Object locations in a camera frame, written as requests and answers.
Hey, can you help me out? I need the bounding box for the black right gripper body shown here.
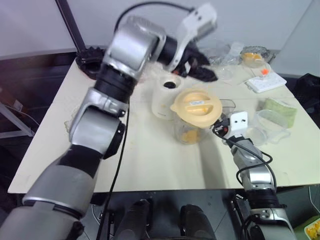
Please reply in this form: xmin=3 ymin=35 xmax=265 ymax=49
xmin=212 ymin=117 xmax=232 ymax=136

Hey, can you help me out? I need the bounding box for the clear plastic measuring cup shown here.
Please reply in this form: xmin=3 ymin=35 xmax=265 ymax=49
xmin=249 ymin=109 xmax=291 ymax=147

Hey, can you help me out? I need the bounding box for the cream blender lid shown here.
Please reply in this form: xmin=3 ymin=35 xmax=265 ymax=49
xmin=169 ymin=88 xmax=224 ymax=130

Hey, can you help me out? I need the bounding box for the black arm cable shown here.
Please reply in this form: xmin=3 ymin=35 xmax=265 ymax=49
xmin=106 ymin=1 xmax=199 ymax=201
xmin=211 ymin=127 xmax=274 ymax=240

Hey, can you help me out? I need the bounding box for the white dotted flat box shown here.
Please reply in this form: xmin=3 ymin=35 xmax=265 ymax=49
xmin=245 ymin=72 xmax=288 ymax=94

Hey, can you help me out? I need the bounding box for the black slanted pole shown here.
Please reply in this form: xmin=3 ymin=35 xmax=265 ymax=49
xmin=55 ymin=0 xmax=86 ymax=51

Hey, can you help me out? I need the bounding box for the grey metal frame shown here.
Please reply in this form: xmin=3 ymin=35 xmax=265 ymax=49
xmin=0 ymin=102 xmax=35 ymax=140

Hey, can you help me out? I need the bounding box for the green cleaning cloth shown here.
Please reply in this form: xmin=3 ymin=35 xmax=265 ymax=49
xmin=263 ymin=97 xmax=299 ymax=129

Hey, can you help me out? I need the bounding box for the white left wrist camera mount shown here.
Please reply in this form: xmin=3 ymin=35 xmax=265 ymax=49
xmin=165 ymin=2 xmax=219 ymax=74

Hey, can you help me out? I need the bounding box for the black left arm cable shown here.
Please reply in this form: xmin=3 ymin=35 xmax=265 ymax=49
xmin=106 ymin=1 xmax=199 ymax=201

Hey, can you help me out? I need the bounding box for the yellow-orange food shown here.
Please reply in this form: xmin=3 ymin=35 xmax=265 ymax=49
xmin=243 ymin=52 xmax=264 ymax=63

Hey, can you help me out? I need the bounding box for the yellow food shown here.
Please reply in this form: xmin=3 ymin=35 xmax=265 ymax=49
xmin=305 ymin=220 xmax=320 ymax=239

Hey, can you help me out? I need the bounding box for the black bag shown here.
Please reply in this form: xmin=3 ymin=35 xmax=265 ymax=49
xmin=294 ymin=73 xmax=320 ymax=114

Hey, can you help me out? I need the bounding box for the green tray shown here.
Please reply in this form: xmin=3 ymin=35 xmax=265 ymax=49
xmin=293 ymin=215 xmax=320 ymax=240

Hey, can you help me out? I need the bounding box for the clear blender jar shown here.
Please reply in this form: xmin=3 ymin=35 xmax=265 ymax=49
xmin=171 ymin=98 xmax=237 ymax=146

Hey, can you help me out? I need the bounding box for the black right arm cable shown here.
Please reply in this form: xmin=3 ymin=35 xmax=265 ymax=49
xmin=211 ymin=127 xmax=274 ymax=240

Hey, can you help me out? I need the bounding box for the black side stand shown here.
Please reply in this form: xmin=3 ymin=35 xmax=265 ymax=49
xmin=229 ymin=186 xmax=320 ymax=240

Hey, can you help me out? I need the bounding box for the small clear plastic bowl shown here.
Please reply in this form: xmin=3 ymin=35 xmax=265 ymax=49
xmin=219 ymin=65 xmax=235 ymax=81

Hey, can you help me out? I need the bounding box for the plastic bag with dark items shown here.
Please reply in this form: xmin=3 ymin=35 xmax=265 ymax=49
xmin=206 ymin=40 xmax=245 ymax=66

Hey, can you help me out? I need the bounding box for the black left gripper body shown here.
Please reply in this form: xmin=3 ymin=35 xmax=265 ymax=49
xmin=174 ymin=45 xmax=204 ymax=78

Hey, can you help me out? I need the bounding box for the white blender base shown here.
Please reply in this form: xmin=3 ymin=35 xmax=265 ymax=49
xmin=151 ymin=74 xmax=186 ymax=121

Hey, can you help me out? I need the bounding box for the scalloped clear glass dish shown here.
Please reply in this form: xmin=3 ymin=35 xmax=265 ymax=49
xmin=64 ymin=103 xmax=81 ymax=134

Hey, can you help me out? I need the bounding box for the black stand base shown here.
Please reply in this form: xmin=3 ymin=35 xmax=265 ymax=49
xmin=75 ymin=45 xmax=106 ymax=81

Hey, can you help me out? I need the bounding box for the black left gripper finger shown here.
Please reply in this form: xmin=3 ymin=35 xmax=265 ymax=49
xmin=196 ymin=49 xmax=211 ymax=68
xmin=189 ymin=65 xmax=219 ymax=83

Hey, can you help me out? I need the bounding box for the dark rimmed glass dish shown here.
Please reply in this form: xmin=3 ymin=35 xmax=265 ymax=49
xmin=239 ymin=45 xmax=277 ymax=69

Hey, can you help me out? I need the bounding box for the dark rounded shape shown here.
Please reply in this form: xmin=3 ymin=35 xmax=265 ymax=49
xmin=179 ymin=204 xmax=216 ymax=240
xmin=115 ymin=198 xmax=154 ymax=240

